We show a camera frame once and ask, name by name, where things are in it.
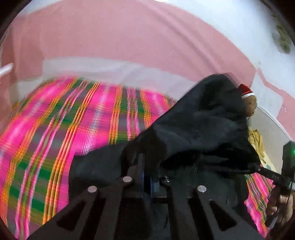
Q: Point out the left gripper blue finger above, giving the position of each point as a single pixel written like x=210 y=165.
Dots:
x=151 y=186

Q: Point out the black hooded jacket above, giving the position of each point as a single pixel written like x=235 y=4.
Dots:
x=197 y=153

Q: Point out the person's right hand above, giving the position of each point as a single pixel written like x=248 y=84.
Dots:
x=284 y=204

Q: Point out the yellow cloth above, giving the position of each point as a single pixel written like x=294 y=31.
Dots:
x=256 y=139

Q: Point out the brown teddy bear santa hat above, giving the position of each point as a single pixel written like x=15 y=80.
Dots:
x=249 y=99

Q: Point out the pink plaid bed sheet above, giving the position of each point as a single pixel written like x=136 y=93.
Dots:
x=68 y=117

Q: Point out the pink wall cloth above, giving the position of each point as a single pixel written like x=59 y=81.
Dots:
x=161 y=45

